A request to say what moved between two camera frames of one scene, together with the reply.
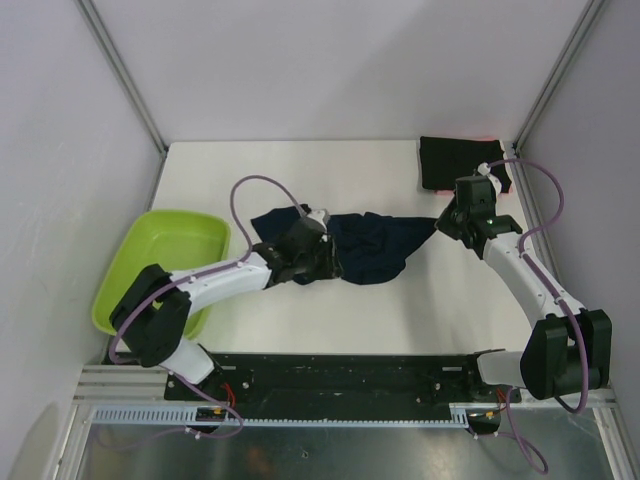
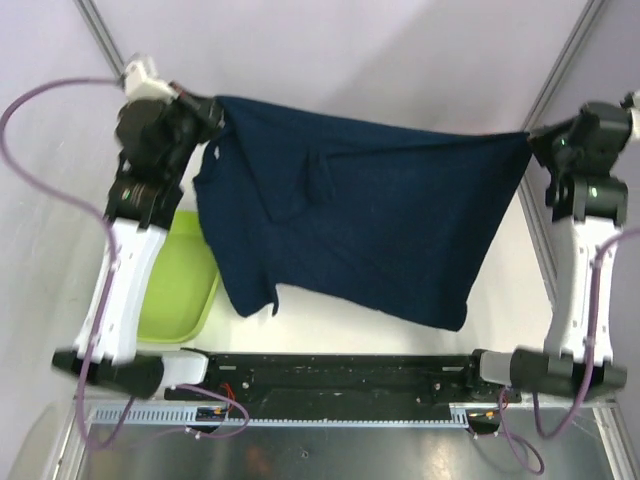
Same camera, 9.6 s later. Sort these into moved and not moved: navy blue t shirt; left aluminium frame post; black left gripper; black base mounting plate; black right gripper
Moved: black right gripper; black left gripper; navy blue t shirt
Not moved: black base mounting plate; left aluminium frame post
